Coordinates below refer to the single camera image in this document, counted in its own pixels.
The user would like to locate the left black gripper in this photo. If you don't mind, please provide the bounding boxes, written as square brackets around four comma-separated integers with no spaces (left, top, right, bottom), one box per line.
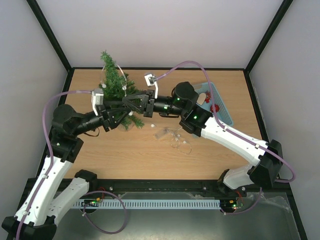
[72,99,128,136]

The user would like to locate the small green christmas tree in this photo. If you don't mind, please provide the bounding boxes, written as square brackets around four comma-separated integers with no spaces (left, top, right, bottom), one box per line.
[100,50,147,132]

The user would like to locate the white cable duct rail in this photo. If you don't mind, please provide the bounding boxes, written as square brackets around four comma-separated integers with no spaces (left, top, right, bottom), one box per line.
[86,199,221,210]

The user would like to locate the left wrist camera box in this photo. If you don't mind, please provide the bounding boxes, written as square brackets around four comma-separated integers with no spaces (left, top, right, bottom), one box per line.
[91,88,104,116]

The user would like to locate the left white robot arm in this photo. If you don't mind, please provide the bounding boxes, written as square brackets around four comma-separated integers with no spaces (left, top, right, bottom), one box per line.
[1,88,132,240]

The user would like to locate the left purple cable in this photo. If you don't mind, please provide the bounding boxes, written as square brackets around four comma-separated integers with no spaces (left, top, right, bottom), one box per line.
[15,90,129,237]

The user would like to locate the light blue plastic basket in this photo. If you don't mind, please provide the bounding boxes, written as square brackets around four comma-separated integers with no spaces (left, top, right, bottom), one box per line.
[193,82,234,127]

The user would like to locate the red ball ornament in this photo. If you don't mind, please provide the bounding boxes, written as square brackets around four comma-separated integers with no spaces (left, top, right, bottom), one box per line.
[210,104,220,113]

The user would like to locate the wooden heart ornament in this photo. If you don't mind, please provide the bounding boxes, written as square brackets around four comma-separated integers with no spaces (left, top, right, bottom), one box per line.
[196,92,207,106]

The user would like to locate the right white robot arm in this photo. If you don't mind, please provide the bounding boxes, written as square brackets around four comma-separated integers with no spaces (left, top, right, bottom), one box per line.
[122,81,283,196]

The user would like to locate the fairy light string white beads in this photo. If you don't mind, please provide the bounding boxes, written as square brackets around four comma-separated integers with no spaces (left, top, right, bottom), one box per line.
[99,62,193,156]

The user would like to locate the black frame rail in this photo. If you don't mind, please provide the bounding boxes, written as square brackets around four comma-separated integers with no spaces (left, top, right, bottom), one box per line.
[30,178,291,197]

